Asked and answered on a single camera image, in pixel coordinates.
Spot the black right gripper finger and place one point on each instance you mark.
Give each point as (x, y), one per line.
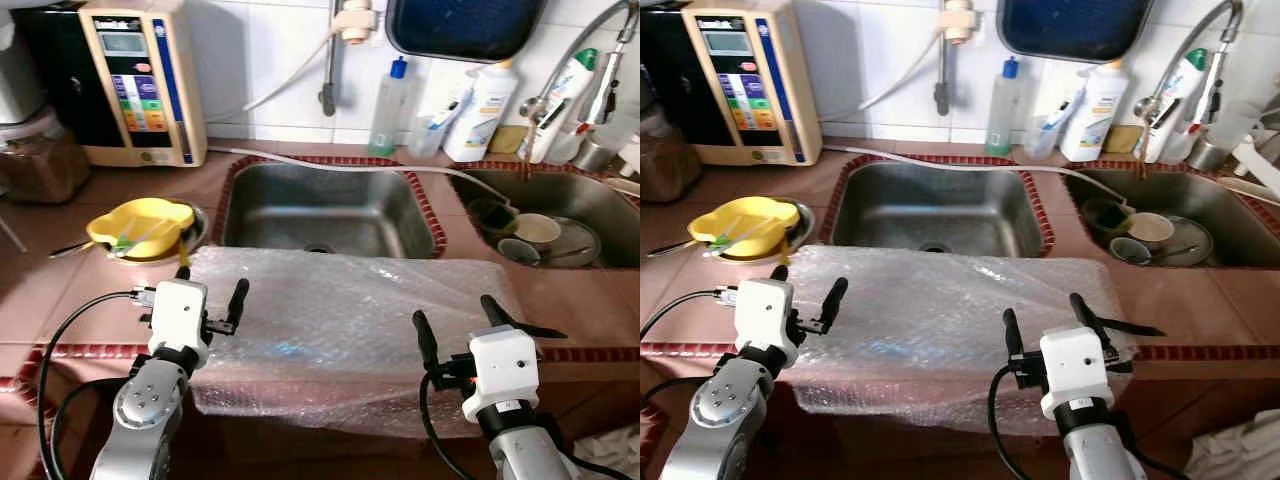
(1012, 338)
(426, 340)
(497, 312)
(1086, 312)

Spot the steel bowl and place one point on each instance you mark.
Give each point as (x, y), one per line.
(203, 228)
(807, 228)

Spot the yellow plastic bowl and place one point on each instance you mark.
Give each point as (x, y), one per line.
(140, 218)
(745, 218)

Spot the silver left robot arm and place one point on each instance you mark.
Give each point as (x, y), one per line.
(140, 410)
(715, 415)

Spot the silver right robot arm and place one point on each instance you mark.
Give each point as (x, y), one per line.
(530, 450)
(1095, 450)

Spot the clear bubble wrap sheet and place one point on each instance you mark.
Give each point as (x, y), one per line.
(960, 330)
(350, 330)

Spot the small dark bowl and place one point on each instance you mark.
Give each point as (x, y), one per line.
(518, 252)
(1130, 252)

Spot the beige ceramic bowl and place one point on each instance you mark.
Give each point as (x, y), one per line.
(1150, 228)
(535, 228)

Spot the dark green mug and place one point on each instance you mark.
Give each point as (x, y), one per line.
(1105, 215)
(490, 215)

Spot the steel plate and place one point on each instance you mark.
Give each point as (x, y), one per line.
(1192, 242)
(578, 242)

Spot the steel fork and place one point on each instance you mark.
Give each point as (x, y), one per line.
(70, 248)
(670, 246)

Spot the large steel sink basin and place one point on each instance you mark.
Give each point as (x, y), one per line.
(325, 205)
(935, 205)

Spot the jar of brown powder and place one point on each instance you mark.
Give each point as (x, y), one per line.
(45, 165)
(665, 165)

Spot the yellow sponge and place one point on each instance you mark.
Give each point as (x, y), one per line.
(1122, 138)
(508, 140)

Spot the white cloth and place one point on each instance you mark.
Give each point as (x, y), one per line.
(1235, 450)
(605, 455)

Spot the clear plastic cup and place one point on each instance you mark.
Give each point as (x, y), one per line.
(1040, 138)
(425, 138)

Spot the steel cup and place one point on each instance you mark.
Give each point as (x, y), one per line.
(595, 155)
(1210, 152)

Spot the beige black water ionizer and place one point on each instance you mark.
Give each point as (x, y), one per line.
(130, 85)
(745, 85)

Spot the white detergent bottle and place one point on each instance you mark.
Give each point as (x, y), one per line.
(1097, 110)
(482, 110)

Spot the white blue tube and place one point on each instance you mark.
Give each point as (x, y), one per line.
(1062, 105)
(450, 105)

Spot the white bottle with green cap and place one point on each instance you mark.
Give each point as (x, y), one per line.
(1175, 105)
(560, 110)

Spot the clear bottle with blue cap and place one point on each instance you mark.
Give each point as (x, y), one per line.
(1003, 110)
(388, 110)

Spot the chrome gooseneck faucet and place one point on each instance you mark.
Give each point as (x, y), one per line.
(1215, 90)
(605, 95)

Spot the frosted white container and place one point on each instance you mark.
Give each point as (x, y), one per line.
(15, 80)

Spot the dark hanging tray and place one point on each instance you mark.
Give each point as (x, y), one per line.
(465, 25)
(1075, 25)

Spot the beige water diverter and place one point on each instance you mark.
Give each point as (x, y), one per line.
(957, 20)
(357, 22)

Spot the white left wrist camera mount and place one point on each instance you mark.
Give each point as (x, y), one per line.
(765, 310)
(178, 310)

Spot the metal wall pipe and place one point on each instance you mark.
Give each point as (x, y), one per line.
(941, 70)
(328, 70)

